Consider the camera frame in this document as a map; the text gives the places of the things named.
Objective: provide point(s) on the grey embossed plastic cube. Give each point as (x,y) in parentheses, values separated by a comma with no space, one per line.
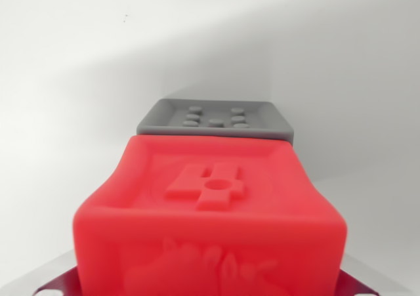
(216,118)

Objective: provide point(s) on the red embossed plastic cube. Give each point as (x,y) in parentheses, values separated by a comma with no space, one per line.
(210,237)

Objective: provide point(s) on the black-padded silver gripper left finger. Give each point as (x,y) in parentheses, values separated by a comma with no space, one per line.
(62,279)

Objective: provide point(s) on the black-padded silver gripper right finger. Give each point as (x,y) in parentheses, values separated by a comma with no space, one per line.
(356,283)

